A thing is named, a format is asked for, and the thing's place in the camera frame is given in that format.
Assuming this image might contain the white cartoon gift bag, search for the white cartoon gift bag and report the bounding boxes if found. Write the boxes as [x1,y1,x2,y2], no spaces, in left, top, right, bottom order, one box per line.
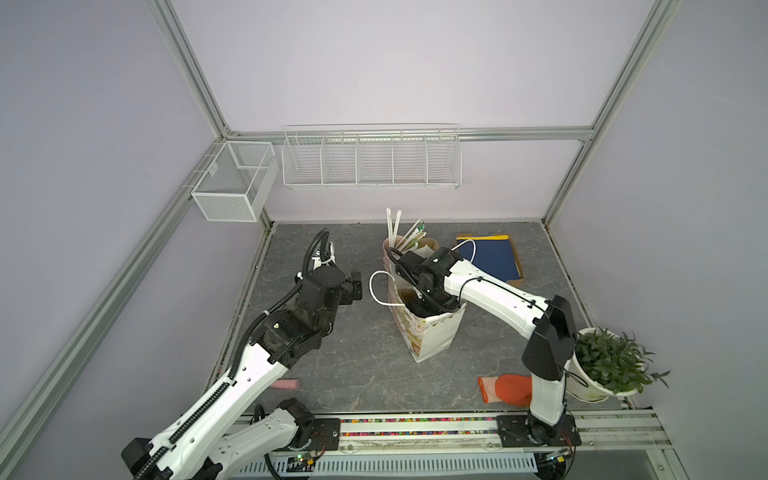
[368,254,467,363]

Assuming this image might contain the blue napkin stack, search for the blue napkin stack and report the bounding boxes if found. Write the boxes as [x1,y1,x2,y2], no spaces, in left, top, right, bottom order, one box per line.
[456,236,522,283]

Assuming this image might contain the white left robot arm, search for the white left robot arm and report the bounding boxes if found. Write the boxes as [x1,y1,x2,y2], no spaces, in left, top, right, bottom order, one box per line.
[121,229,362,479]

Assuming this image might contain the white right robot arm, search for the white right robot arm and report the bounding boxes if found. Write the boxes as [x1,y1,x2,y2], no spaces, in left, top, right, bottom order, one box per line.
[385,247,581,447]

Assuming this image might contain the stacked pulp cup carriers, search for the stacked pulp cup carriers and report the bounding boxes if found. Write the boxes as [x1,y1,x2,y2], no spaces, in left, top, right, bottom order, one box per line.
[417,237,440,251]

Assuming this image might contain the wrapped straws bundle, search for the wrapped straws bundle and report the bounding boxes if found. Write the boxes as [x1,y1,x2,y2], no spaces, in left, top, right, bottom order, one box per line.
[386,207,425,248]

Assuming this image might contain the pink metal straw bucket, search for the pink metal straw bucket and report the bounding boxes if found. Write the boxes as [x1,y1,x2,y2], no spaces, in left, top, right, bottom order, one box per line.
[382,235,402,255]

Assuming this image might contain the cardboard napkin tray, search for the cardboard napkin tray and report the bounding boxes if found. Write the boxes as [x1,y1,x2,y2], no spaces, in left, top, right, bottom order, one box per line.
[454,232,526,288]

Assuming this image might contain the purple pink spatula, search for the purple pink spatula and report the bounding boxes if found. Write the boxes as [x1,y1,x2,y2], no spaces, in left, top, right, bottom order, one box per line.
[270,378,301,390]

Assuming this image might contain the red rubber glove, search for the red rubber glove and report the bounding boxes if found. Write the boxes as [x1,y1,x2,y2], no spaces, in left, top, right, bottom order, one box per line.
[477,374,533,408]

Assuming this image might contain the potted green plant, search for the potted green plant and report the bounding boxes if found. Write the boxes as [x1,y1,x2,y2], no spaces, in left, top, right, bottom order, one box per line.
[566,327,670,403]

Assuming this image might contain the long white wire basket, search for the long white wire basket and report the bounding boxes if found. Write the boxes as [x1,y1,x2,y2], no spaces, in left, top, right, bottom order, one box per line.
[282,124,463,189]

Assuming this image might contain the small white wire basket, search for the small white wire basket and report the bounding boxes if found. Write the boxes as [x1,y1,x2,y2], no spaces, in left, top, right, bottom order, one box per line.
[192,141,279,223]

